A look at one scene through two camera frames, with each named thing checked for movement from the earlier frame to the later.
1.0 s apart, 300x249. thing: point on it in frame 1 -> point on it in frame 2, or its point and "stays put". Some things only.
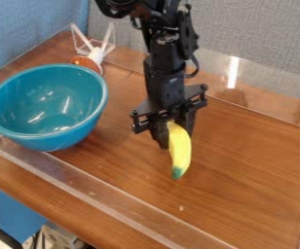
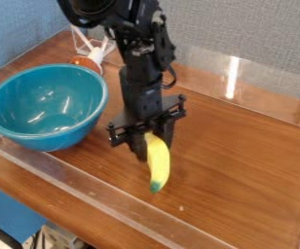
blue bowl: (44, 106) stays put
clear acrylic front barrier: (44, 204) stays put
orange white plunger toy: (90, 60) stays put
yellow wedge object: (179, 149) -> (159, 160)
